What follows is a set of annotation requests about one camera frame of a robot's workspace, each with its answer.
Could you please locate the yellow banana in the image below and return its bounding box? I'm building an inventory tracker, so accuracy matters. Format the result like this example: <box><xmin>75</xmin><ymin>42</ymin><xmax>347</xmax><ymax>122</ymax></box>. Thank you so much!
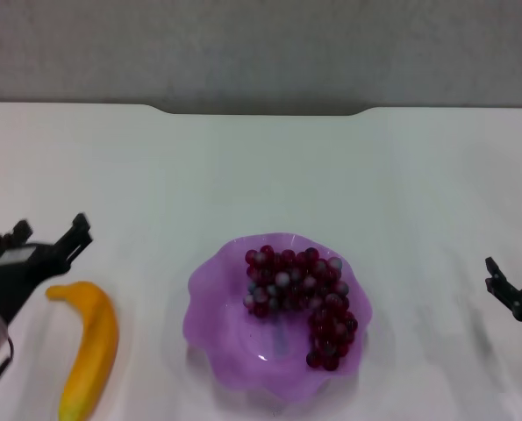
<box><xmin>45</xmin><ymin>281</ymin><xmax>119</xmax><ymax>421</ymax></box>

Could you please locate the bunch of red grapes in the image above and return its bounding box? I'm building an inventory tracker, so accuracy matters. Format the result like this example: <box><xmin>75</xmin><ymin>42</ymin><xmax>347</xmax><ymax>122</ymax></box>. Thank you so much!
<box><xmin>242</xmin><ymin>245</ymin><xmax>359</xmax><ymax>373</ymax></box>

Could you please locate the purple scalloped plastic plate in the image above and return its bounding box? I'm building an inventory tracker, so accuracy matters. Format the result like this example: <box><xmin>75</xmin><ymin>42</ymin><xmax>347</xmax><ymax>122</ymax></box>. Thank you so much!
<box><xmin>182</xmin><ymin>232</ymin><xmax>373</xmax><ymax>403</ymax></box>

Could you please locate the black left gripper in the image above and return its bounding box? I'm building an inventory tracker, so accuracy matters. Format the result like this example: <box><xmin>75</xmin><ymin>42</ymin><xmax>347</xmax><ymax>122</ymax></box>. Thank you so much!
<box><xmin>0</xmin><ymin>212</ymin><xmax>94</xmax><ymax>325</ymax></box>

